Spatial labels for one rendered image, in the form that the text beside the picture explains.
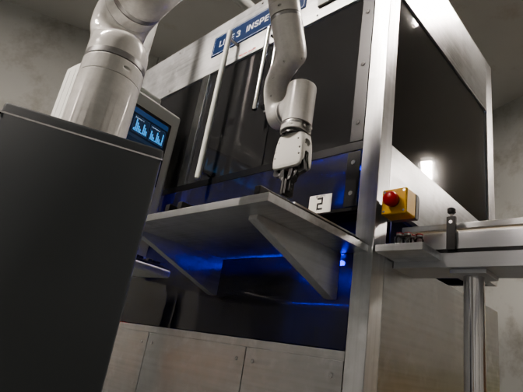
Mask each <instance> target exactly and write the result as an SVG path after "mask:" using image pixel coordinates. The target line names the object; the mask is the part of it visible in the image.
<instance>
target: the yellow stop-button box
mask: <svg viewBox="0 0 523 392"><path fill-rule="evenodd" d="M388 191H394V192H395V193H396V194H398V196H399V201H398V204H397V205H395V206H393V207H389V206H387V205H386V204H385V203H384V202H383V198H382V210H381V214H382V215H383V216H384V217H386V218H387V219H389V220H391V221H392V222H393V223H395V222H411V221H418V213H419V196H418V195H417V194H415V193H413V192H412V191H411V190H410V189H408V188H407V187H403V188H397V189H392V190H386V191H383V196H384V194H385V193H386V192H388Z"/></svg>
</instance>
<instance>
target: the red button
mask: <svg viewBox="0 0 523 392"><path fill-rule="evenodd" d="M398 201H399V196H398V194H396V193H395V192H394V191H388V192H386V193H385V194H384V196H383V202H384V203H385V204H386V205H387V206H389V207H393V206H395V205H397V204H398Z"/></svg>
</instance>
